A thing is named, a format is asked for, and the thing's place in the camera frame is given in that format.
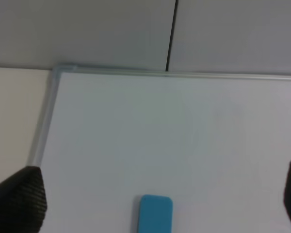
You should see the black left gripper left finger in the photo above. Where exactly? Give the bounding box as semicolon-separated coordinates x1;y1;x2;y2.
0;166;48;233

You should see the blue whiteboard eraser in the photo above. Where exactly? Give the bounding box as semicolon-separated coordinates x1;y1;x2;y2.
137;195;173;233

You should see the white whiteboard with aluminium frame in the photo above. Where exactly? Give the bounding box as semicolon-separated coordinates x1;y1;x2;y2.
32;65;291;233

